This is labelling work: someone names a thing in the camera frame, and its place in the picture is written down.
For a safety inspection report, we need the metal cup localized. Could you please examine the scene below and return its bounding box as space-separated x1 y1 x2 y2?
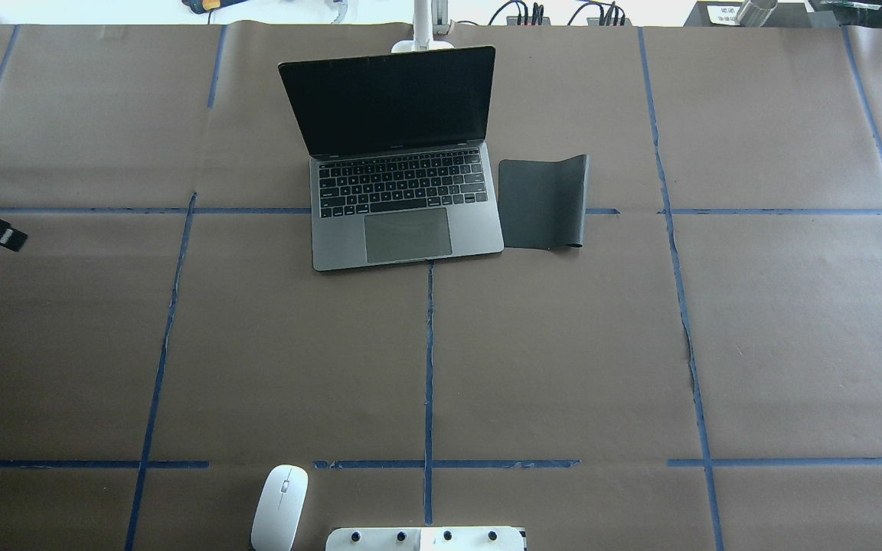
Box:
734 0 779 28

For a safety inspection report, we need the white computer mouse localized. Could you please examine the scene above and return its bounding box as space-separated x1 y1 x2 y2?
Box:
249 465 309 550

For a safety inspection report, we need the grey laptop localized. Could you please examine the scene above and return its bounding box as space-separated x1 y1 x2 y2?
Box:
279 45 505 272

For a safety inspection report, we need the black mouse pad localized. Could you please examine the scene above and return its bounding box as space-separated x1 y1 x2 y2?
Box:
497 155 590 250

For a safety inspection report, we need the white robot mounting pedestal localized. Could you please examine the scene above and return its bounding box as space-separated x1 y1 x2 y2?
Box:
325 526 528 550

